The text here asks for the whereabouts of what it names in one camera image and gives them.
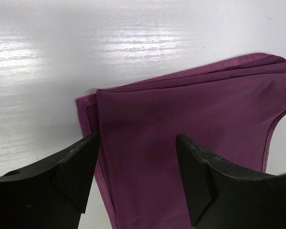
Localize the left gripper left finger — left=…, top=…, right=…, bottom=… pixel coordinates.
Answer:
left=0, top=134, right=100, bottom=229

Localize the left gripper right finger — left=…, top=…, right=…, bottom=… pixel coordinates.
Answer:
left=175, top=135, right=286, bottom=229

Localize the purple cloth napkin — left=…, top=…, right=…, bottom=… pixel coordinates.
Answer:
left=76, top=53, right=286, bottom=229

